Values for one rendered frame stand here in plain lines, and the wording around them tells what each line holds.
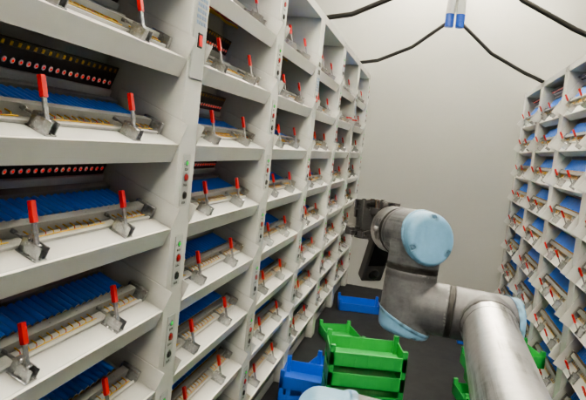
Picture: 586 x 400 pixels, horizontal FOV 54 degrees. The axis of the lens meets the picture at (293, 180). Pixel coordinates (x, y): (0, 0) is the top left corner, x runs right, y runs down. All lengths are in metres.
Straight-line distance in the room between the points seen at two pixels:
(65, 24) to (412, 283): 0.69
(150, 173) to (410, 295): 0.68
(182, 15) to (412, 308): 0.81
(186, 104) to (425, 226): 0.64
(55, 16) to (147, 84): 0.47
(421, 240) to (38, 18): 0.68
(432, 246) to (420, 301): 0.09
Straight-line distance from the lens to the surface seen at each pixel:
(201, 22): 1.39
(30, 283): 0.98
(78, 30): 1.00
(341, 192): 4.07
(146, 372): 1.46
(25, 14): 0.91
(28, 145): 0.91
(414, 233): 0.97
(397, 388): 2.38
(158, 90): 1.37
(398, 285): 1.00
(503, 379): 0.67
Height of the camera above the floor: 1.16
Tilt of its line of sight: 4 degrees down
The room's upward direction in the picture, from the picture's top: 6 degrees clockwise
